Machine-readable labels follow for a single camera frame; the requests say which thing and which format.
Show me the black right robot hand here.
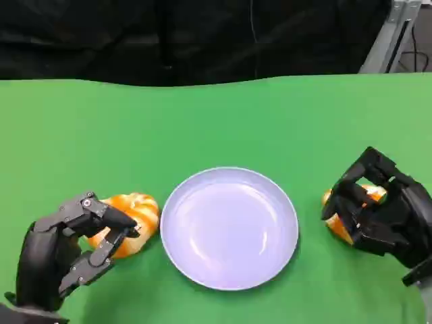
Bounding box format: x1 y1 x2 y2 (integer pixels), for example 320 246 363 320
321 146 432 271

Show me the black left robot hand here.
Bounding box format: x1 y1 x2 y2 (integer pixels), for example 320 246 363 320
15 190 141 312

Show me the orange and white bread roll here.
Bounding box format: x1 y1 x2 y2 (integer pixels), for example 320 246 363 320
322 184 387 246
86 192 160 260

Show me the lilac plate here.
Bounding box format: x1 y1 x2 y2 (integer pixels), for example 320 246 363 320
159 165 300 292

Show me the green table cloth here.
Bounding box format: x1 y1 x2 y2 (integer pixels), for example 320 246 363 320
0 72 432 324

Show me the black backdrop curtain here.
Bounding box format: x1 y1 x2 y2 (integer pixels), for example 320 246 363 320
0 0 394 87

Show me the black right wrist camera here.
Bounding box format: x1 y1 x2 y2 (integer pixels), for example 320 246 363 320
401 254 432 288

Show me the black cable on floor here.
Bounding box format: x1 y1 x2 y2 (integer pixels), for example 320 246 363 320
400 25 430 72

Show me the aluminium frame post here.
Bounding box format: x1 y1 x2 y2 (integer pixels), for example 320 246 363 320
358 0 423 74

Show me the thin black hanging cable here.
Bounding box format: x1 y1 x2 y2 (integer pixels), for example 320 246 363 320
248 0 261 79

